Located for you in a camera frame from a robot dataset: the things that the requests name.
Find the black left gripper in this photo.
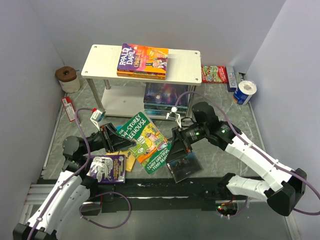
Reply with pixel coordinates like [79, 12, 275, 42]
[81, 122, 137, 155]

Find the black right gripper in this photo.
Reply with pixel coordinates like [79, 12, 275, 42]
[165, 123, 208, 163]

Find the green 104-Storey Treehouse book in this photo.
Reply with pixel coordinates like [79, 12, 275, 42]
[117, 111, 171, 175]

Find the orange Treehouse book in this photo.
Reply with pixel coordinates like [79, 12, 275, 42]
[116, 71, 166, 80]

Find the Charlie Chocolate Factory book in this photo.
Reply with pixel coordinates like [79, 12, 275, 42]
[117, 43, 169, 76]

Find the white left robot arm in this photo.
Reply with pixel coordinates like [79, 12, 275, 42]
[12, 123, 135, 240]

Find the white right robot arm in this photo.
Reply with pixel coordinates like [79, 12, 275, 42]
[166, 101, 307, 217]

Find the stack of dark books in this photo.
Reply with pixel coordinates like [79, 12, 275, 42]
[143, 82, 189, 116]

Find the dark Wuthering Heights book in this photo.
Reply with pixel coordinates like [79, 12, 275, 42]
[165, 152, 203, 183]

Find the yellow book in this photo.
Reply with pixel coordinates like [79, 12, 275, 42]
[106, 150, 136, 172]

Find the purple comic book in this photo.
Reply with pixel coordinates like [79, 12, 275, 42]
[87, 154, 126, 184]

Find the white two-tier shelf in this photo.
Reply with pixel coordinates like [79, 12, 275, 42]
[81, 44, 202, 118]

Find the red small box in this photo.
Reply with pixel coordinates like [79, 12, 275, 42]
[61, 96, 75, 122]

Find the brown twine spool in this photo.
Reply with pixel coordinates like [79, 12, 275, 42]
[55, 66, 81, 94]

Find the red game box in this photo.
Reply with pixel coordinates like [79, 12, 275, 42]
[201, 65, 228, 84]

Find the blue white box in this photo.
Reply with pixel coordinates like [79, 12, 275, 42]
[225, 66, 238, 92]

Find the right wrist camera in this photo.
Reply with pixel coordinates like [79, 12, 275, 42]
[166, 106, 182, 128]

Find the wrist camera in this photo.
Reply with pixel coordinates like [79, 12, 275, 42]
[166, 106, 182, 128]
[90, 108, 106, 130]

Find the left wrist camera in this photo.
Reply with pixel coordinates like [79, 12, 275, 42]
[90, 108, 106, 130]

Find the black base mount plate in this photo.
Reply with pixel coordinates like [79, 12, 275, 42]
[37, 176, 278, 215]

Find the aluminium rail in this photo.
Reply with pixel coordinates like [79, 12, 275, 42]
[18, 184, 303, 240]

